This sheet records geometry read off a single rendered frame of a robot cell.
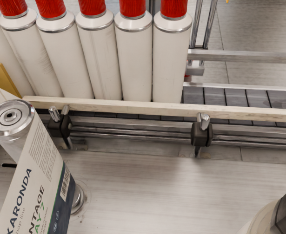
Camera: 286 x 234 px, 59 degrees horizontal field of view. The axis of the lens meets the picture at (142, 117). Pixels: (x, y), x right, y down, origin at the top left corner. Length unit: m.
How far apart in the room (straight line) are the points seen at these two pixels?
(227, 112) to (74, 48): 0.25
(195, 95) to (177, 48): 0.14
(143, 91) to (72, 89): 0.11
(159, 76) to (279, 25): 0.49
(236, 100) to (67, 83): 0.29
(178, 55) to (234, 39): 0.37
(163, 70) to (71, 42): 0.13
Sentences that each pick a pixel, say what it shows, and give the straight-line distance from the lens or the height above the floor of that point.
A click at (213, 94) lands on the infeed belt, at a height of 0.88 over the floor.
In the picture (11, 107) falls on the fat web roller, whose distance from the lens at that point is 0.24.
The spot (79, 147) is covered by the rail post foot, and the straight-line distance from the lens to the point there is 0.48.
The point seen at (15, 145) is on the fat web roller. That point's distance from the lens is 0.23.
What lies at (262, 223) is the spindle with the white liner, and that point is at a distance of 0.18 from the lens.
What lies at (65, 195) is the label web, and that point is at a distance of 0.31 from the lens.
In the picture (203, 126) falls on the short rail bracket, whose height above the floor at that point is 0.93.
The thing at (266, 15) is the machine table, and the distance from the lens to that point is 0.84.
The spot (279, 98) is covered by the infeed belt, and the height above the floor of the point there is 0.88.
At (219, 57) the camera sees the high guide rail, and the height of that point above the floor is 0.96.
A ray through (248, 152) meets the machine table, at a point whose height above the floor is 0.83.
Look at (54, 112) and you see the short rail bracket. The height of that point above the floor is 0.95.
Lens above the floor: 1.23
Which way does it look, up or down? 52 degrees down
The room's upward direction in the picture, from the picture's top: 2 degrees counter-clockwise
